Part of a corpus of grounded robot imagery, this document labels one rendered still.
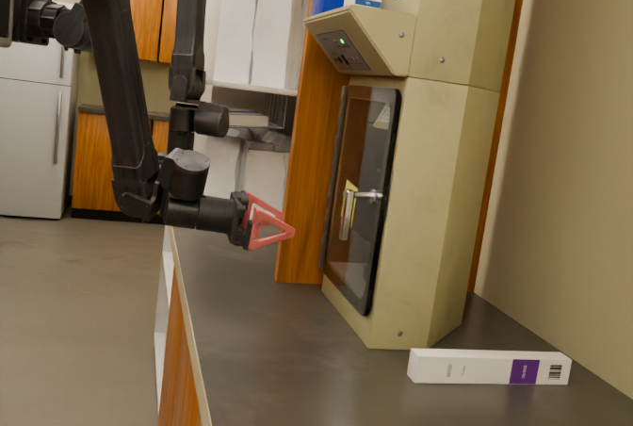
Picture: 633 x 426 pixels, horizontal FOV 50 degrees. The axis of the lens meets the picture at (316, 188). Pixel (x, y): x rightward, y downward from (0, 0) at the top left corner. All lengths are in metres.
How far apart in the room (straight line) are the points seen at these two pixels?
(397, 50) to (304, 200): 0.49
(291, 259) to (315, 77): 0.40
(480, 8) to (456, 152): 0.24
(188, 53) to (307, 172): 0.36
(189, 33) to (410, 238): 0.66
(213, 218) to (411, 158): 0.34
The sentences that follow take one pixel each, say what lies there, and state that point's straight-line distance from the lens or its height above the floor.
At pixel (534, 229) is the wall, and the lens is 1.54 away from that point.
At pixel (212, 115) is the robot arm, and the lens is 1.46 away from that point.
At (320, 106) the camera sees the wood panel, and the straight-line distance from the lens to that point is 1.47.
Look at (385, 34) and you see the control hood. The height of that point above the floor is 1.47.
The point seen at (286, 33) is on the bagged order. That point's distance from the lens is 2.36.
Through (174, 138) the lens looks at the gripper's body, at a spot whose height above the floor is 1.23.
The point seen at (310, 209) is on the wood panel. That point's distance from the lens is 1.49.
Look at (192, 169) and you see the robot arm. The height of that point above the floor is 1.23.
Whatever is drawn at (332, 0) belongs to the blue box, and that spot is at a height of 1.54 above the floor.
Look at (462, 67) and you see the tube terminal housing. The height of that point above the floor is 1.44.
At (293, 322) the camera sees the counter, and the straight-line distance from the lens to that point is 1.28.
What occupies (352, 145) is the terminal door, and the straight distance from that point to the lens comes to 1.32.
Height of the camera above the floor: 1.37
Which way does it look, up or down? 8 degrees down
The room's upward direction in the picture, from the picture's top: 7 degrees clockwise
